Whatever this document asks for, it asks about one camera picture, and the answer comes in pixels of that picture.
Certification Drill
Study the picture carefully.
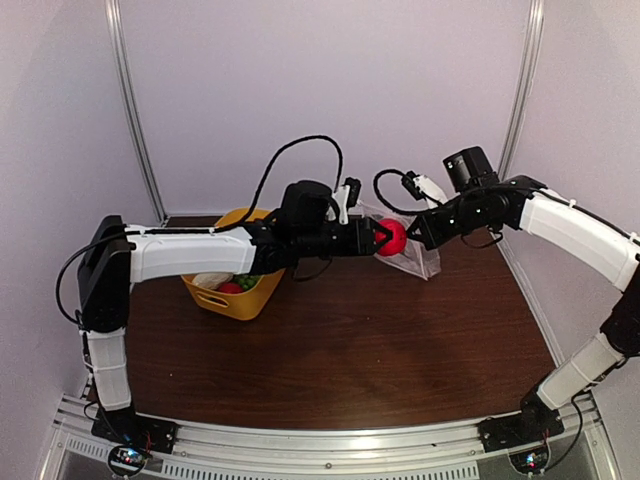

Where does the circuit board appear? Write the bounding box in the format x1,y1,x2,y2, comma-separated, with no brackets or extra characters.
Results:
509,447,550,476
107,445,150,476

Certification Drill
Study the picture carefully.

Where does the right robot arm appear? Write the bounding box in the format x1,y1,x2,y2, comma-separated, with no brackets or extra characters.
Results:
401,147,639,442

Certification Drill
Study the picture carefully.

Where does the left aluminium frame post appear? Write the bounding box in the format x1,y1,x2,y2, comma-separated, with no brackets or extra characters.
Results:
104,0,167,222

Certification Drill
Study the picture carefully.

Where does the aluminium frame post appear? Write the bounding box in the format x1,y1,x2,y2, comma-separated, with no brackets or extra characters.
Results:
498,0,545,179
104,0,167,222

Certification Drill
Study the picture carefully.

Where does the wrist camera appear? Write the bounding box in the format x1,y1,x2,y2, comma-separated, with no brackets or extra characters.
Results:
401,171,447,208
326,177,362,225

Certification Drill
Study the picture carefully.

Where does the right circuit board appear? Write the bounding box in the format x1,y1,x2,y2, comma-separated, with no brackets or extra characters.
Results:
509,447,550,476

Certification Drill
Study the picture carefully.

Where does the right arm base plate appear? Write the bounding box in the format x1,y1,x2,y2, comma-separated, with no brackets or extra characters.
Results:
477,413,565,453

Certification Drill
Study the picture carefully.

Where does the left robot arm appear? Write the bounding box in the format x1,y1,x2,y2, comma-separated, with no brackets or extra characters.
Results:
72,180,394,444

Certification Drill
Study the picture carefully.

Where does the clear zip top bag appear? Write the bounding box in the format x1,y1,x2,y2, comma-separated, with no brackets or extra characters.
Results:
358,202,441,280

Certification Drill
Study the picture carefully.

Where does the red plush apple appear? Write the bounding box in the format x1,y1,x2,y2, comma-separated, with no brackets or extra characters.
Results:
383,218,408,256

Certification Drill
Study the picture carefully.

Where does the small red plush fruit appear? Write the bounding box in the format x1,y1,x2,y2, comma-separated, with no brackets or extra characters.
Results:
216,282,244,295

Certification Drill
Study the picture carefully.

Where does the front aluminium rail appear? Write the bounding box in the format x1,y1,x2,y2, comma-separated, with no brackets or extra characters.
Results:
39,394,616,480

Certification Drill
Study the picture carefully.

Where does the left circuit board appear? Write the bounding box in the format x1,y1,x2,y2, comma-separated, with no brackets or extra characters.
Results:
107,445,150,476

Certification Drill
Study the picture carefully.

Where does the right aluminium frame post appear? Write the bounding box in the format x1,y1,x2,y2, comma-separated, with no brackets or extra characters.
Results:
498,0,545,179

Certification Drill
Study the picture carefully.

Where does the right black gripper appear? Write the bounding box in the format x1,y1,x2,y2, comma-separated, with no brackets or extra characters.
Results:
407,192,487,251

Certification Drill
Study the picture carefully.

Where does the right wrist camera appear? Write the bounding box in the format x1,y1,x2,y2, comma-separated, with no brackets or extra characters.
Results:
401,171,447,208

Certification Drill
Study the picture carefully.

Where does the right black cable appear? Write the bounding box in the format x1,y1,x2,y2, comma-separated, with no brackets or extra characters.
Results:
373,168,426,217

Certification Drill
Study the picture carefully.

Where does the green plush vegetable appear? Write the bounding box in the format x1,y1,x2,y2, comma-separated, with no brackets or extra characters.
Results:
232,274,262,291

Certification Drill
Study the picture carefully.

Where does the yellow plastic basket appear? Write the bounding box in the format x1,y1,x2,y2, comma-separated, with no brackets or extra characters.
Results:
179,208,287,322

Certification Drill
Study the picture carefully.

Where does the left black cable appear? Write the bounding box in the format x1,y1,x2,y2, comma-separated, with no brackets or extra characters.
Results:
214,134,345,234

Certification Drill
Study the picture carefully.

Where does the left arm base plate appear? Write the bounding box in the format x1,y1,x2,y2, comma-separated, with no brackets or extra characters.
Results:
91,408,178,454

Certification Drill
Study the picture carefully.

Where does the black cable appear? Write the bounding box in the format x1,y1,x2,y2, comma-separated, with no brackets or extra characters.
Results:
373,168,426,217
214,134,345,234

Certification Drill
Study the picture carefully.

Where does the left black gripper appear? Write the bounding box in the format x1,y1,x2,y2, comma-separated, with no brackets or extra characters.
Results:
295,216,392,258

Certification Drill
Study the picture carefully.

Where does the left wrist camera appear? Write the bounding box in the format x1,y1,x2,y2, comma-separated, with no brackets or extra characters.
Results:
326,177,362,225

